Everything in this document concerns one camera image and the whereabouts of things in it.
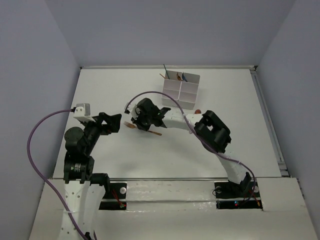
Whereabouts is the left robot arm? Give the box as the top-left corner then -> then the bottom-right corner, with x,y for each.
58,107 -> 122,240

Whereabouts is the copper fork long handle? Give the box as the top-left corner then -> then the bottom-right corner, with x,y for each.
123,121 -> 162,136

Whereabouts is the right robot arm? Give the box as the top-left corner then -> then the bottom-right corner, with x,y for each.
124,98 -> 257,196

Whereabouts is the dark blue fork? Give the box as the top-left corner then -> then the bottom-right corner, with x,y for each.
181,73 -> 187,82

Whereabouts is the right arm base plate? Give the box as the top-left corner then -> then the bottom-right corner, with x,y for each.
212,181 -> 263,210

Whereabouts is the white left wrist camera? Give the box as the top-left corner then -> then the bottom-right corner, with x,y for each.
73,103 -> 93,123

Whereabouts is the left white organizer box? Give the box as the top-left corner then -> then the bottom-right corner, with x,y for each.
162,70 -> 183,104

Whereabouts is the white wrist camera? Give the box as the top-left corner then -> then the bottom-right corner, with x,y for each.
124,102 -> 141,120
73,103 -> 93,123

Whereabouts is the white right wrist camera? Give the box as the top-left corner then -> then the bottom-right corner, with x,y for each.
124,102 -> 141,120

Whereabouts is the right white organizer box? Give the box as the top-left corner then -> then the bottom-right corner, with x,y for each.
180,72 -> 200,110

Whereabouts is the white organizer box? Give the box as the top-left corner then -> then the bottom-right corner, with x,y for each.
162,70 -> 183,104
180,72 -> 200,110

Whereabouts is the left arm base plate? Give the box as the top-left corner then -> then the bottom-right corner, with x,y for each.
99,181 -> 128,211

